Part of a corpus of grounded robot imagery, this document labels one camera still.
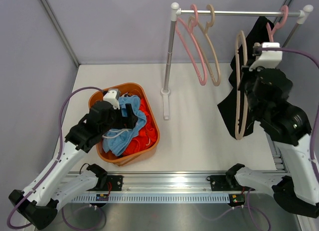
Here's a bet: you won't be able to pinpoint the white slotted cable duct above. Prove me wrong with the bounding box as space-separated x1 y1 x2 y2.
71 193 230 204

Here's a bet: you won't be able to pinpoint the light blue shorts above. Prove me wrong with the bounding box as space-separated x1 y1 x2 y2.
102 95 147 157

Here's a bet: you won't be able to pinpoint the bright orange shorts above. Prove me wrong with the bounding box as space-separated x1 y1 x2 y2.
122 99 158 156

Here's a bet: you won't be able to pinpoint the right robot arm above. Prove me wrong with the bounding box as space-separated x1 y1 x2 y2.
226 66 319 218

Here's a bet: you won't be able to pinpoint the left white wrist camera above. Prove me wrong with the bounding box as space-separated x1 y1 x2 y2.
103 88 121 109

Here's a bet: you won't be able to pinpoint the beige hanger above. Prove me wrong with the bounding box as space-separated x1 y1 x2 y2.
234 30 249 141
194 4 221 86

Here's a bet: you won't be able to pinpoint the orange plastic basket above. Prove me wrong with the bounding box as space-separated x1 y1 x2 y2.
96 83 160 166

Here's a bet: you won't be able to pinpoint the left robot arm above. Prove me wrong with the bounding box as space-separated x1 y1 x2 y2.
9 101 138 230

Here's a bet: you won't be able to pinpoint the pink hanger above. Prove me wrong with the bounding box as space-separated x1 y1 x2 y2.
266 5 289 42
175 4 207 86

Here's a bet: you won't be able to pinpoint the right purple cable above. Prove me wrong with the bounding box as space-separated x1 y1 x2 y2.
199 47 319 231

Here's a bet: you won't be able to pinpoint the aluminium mounting rail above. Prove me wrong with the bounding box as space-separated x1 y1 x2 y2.
59 172 290 194

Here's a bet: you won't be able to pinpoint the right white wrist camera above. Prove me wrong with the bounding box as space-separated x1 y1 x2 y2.
249 42 283 71

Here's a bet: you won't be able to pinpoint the metal clothes rack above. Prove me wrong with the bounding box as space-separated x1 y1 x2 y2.
160 2 314 120

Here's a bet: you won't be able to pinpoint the purple cable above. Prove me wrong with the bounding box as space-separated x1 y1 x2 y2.
199 47 319 231
6 86 107 230

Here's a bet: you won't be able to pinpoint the black shorts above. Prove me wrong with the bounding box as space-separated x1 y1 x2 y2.
217 16 274 140

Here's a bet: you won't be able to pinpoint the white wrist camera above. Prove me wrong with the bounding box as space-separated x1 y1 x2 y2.
249 42 283 71
103 88 121 109

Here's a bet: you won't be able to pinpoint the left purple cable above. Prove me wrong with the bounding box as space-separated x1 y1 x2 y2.
6 86 107 230

